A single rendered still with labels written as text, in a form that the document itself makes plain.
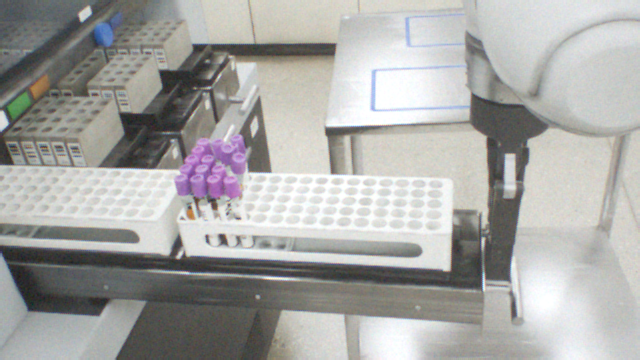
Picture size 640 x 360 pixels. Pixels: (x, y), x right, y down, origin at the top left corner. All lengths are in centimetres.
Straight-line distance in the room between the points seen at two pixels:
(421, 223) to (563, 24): 36
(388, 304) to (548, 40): 41
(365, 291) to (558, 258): 90
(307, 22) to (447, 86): 213
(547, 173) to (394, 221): 167
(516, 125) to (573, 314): 87
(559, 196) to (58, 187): 170
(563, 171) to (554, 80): 199
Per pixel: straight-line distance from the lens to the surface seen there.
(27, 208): 84
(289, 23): 316
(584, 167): 239
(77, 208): 81
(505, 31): 41
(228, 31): 326
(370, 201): 72
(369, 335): 136
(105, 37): 94
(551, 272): 153
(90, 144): 94
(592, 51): 37
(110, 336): 87
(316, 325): 178
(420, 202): 72
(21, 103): 80
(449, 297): 71
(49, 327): 86
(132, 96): 105
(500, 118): 62
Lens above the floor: 129
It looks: 34 degrees down
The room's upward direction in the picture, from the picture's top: 6 degrees counter-clockwise
